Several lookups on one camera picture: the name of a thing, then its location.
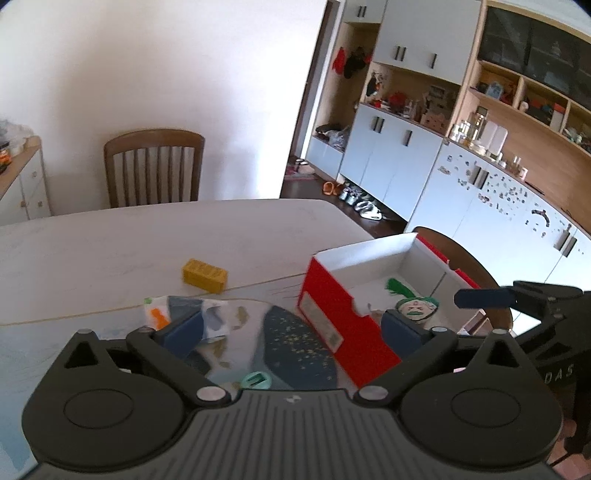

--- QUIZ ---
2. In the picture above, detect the white grey printed pouch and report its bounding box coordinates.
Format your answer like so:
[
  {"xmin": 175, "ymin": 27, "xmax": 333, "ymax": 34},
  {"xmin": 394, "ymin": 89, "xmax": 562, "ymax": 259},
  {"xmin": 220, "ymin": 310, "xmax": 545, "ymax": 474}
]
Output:
[{"xmin": 144, "ymin": 295, "xmax": 232, "ymax": 342}]

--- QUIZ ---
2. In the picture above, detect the teal round ring toy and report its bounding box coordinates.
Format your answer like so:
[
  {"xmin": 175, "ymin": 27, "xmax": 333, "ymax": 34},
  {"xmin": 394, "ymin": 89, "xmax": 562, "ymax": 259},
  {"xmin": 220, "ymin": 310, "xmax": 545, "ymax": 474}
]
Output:
[{"xmin": 240, "ymin": 371, "xmax": 271, "ymax": 391}]

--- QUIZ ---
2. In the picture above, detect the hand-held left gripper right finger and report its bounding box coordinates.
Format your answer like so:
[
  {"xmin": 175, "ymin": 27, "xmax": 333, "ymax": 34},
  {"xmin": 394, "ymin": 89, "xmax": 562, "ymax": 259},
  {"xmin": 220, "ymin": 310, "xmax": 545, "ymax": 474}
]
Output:
[{"xmin": 353, "ymin": 309, "xmax": 532, "ymax": 408}]

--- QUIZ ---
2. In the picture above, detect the cardboard toy house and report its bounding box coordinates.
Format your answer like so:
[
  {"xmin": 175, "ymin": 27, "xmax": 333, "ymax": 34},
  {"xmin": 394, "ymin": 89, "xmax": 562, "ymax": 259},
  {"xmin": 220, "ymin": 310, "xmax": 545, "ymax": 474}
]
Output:
[{"xmin": 422, "ymin": 108, "xmax": 448, "ymax": 133}]

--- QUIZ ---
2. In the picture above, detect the black hat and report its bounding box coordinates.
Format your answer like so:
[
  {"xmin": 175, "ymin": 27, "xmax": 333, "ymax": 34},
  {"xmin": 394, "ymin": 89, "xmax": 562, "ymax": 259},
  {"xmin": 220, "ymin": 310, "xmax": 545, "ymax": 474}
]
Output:
[{"xmin": 344, "ymin": 51, "xmax": 370, "ymax": 78}]

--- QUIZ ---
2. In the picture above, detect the blue speckled placemat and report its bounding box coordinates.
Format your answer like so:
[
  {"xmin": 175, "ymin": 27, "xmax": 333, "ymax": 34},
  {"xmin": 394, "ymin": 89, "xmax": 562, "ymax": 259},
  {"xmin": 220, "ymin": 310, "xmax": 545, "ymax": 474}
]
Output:
[{"xmin": 263, "ymin": 305, "xmax": 345, "ymax": 391}]

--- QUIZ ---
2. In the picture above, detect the row of shoes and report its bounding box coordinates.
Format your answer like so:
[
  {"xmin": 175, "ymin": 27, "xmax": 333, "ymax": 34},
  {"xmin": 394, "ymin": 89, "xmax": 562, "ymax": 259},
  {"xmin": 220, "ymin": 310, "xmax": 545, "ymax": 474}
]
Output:
[{"xmin": 341, "ymin": 185, "xmax": 384, "ymax": 221}]

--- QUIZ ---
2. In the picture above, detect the white wooden sideboard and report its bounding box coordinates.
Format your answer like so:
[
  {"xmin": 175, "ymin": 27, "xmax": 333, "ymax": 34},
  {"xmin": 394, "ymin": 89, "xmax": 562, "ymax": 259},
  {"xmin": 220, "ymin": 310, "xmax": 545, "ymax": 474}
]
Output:
[{"xmin": 0, "ymin": 136, "xmax": 51, "ymax": 227}]

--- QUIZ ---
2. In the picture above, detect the red shoe box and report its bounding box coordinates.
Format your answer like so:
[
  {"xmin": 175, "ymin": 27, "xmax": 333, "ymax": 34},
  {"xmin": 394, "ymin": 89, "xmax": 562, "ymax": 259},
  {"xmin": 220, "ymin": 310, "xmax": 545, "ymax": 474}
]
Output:
[{"xmin": 295, "ymin": 233, "xmax": 481, "ymax": 388}]

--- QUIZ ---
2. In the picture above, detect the group of glass jars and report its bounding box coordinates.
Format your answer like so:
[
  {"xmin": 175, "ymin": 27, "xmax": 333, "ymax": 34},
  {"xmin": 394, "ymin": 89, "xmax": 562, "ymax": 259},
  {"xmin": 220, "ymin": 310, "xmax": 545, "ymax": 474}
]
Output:
[{"xmin": 450, "ymin": 107, "xmax": 488, "ymax": 146}]

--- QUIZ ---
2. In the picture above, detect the wooden slat-back chair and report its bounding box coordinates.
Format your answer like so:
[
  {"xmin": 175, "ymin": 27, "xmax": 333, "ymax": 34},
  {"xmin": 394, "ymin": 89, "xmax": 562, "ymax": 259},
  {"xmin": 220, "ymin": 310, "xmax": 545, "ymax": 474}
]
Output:
[{"xmin": 104, "ymin": 129, "xmax": 206, "ymax": 208}]

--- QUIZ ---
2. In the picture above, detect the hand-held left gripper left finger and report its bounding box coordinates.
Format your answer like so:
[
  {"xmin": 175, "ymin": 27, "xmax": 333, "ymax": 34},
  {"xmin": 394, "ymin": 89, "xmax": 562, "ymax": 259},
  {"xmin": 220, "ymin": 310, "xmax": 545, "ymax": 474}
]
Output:
[{"xmin": 60, "ymin": 309, "xmax": 234, "ymax": 409}]

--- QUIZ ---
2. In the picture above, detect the clear plastic bag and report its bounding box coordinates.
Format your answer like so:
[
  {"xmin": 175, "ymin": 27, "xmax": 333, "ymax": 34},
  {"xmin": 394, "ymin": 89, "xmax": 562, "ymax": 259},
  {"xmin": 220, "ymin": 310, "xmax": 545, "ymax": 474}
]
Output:
[{"xmin": 0, "ymin": 120, "xmax": 35, "ymax": 158}]

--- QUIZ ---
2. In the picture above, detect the white wooden wall cabinet unit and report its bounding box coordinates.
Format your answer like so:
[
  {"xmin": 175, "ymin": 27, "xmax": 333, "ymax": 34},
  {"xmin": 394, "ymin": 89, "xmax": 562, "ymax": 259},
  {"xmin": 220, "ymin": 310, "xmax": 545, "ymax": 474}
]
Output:
[{"xmin": 307, "ymin": 0, "xmax": 591, "ymax": 296}]

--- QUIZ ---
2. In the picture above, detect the yellow small box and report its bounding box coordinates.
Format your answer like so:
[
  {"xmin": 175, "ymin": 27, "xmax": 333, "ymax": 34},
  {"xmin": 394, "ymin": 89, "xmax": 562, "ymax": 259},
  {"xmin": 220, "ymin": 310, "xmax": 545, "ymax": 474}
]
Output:
[{"xmin": 182, "ymin": 259, "xmax": 228, "ymax": 292}]

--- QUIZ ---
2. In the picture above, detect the wooden round-back chair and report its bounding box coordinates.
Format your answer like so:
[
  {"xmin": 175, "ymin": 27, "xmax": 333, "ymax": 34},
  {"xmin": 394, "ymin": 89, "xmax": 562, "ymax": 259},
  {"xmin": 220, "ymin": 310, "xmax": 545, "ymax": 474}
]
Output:
[{"xmin": 411, "ymin": 226, "xmax": 515, "ymax": 333}]

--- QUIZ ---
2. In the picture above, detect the green tasselled face doll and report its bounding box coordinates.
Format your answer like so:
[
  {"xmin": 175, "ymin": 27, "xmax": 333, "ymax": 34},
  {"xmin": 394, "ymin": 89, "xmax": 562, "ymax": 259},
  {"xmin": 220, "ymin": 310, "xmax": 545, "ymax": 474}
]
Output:
[{"xmin": 385, "ymin": 277, "xmax": 439, "ymax": 320}]

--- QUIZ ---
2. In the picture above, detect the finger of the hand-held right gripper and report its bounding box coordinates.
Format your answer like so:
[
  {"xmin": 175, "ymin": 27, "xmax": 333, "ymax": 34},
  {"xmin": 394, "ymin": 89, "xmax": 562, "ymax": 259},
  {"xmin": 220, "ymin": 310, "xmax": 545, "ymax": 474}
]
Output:
[{"xmin": 455, "ymin": 280, "xmax": 585, "ymax": 319}]

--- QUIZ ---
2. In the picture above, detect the white canister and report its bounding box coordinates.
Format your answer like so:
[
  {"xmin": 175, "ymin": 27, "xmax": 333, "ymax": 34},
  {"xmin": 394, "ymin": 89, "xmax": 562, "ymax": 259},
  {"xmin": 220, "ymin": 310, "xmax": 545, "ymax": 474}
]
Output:
[{"xmin": 480, "ymin": 122, "xmax": 509, "ymax": 155}]

